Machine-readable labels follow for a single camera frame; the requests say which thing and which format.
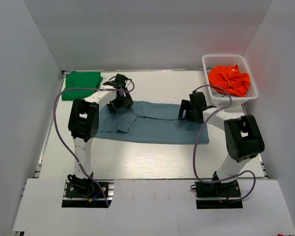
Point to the folded green t-shirt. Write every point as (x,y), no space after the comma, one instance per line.
(75,79)

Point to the crumpled orange t-shirt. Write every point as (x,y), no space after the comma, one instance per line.
(229,80)

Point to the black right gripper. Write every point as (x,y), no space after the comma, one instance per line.
(186,105)

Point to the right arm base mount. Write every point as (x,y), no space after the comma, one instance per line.
(217,195)

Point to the grey cloth in basket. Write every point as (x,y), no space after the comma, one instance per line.
(218,94)

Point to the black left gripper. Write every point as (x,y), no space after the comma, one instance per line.
(127,101)

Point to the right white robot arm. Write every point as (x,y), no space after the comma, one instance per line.
(242,135)

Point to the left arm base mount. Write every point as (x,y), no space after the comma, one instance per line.
(76,197)

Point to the white plastic basket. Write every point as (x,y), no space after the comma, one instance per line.
(213,60)

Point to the blue-grey t-shirt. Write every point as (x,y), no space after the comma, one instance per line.
(145,122)

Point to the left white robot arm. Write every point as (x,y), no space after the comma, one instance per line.
(84,125)

